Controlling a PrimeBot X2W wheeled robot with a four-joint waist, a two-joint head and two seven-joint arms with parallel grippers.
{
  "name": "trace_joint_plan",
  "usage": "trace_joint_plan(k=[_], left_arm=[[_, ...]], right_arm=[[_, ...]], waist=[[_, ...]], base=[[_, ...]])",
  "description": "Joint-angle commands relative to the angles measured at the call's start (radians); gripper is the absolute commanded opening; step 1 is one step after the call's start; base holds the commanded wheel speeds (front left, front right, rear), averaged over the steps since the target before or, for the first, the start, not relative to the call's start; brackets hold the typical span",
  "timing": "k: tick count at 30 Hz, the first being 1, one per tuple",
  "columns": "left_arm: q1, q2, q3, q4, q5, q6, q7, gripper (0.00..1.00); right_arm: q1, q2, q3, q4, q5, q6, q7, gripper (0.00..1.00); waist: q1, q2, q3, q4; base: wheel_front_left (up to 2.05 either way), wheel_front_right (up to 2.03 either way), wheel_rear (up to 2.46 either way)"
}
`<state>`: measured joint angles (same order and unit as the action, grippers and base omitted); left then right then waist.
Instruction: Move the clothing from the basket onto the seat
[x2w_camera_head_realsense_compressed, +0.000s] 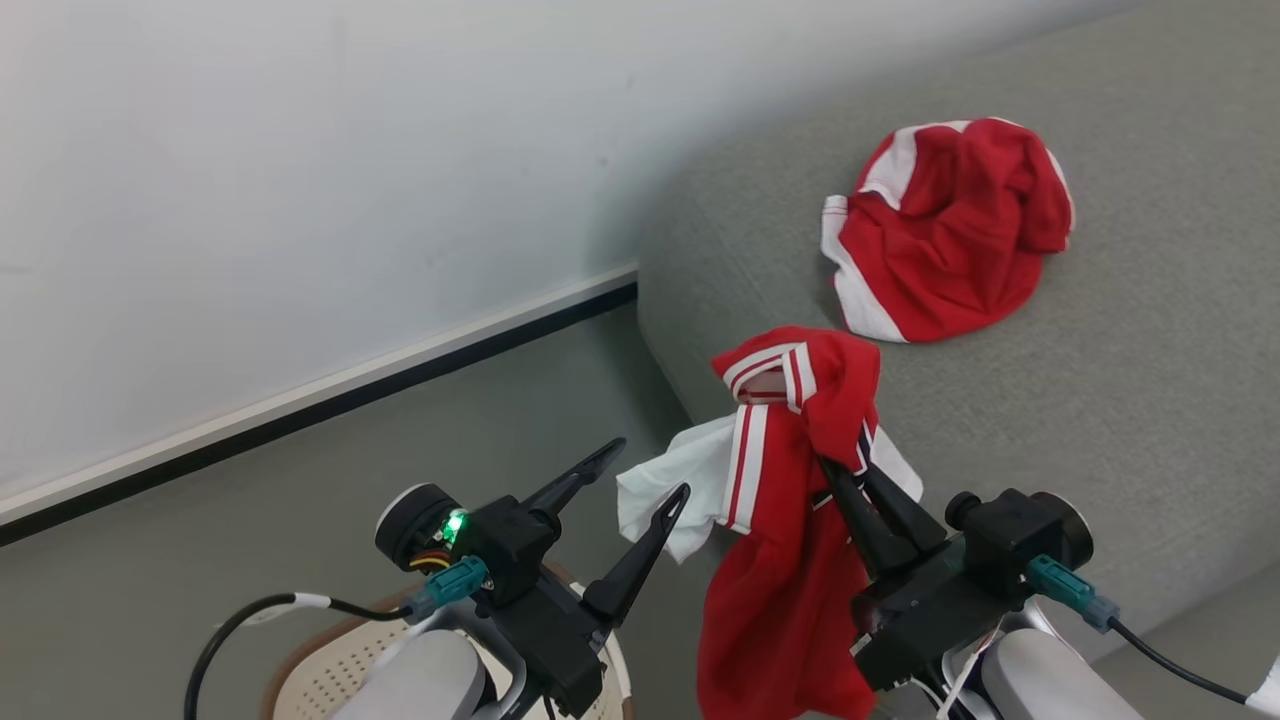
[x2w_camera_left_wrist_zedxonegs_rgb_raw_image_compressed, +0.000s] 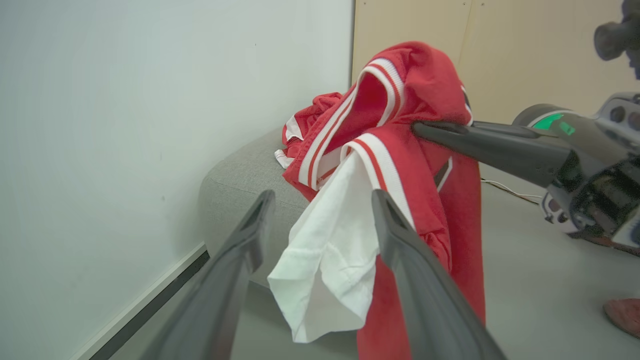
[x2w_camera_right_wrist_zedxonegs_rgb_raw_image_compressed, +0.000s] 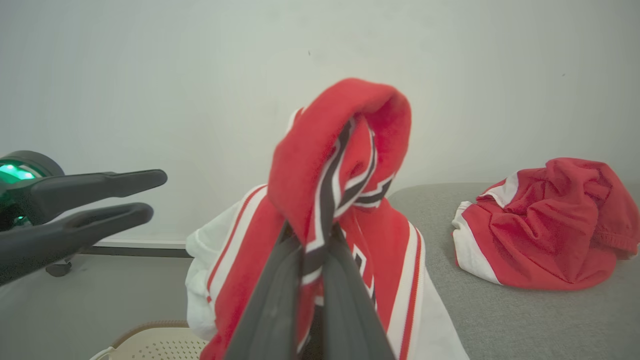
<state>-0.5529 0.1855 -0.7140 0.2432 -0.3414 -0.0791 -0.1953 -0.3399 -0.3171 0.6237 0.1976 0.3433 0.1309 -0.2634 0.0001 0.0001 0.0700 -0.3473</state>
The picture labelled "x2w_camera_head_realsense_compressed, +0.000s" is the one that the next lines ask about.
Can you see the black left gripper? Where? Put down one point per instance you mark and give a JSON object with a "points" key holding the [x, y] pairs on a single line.
{"points": [[555, 640]]}

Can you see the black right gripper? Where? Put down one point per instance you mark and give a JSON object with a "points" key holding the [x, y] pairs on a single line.
{"points": [[930, 610]]}

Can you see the red white striped jersey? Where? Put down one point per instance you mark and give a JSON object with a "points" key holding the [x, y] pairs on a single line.
{"points": [[780, 600]]}

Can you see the red shorts white side bands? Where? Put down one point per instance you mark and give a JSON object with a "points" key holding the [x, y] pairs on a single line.
{"points": [[950, 240]]}

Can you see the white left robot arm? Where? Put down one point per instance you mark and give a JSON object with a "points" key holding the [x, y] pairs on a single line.
{"points": [[420, 680]]}

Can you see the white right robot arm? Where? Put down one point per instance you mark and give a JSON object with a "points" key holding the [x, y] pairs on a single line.
{"points": [[1050, 680]]}

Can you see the grey fabric sofa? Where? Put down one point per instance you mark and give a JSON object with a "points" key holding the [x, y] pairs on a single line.
{"points": [[1100, 400]]}

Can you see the beige perforated laundry basket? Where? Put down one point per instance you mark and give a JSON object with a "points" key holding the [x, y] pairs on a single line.
{"points": [[330, 680]]}

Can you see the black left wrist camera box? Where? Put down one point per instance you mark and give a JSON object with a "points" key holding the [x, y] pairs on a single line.
{"points": [[500, 545]]}

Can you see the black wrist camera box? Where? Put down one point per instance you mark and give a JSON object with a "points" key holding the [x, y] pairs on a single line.
{"points": [[500, 545], [1010, 540]]}

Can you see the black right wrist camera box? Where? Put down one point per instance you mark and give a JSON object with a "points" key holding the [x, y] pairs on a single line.
{"points": [[1010, 540]]}

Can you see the white black wall baseboard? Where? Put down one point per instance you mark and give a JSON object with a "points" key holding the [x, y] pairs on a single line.
{"points": [[300, 400]]}

